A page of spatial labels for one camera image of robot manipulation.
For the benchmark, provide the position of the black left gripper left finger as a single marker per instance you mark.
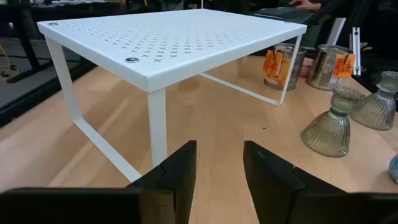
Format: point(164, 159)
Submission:
point(180, 174)

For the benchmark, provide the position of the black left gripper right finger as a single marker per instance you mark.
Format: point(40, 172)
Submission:
point(267, 177)

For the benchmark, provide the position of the pink patterned candle tin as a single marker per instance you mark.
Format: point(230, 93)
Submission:
point(306, 67)

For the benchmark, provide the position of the teal patterned candle tin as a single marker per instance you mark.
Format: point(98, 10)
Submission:
point(395, 169)

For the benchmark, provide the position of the white perforated metal shelf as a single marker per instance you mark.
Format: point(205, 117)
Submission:
point(174, 37)

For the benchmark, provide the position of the black laptop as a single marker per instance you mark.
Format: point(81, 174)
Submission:
point(280, 13)

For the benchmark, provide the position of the person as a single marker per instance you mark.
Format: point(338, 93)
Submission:
point(306, 4)

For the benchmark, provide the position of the white aluminium post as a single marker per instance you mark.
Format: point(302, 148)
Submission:
point(356, 49)

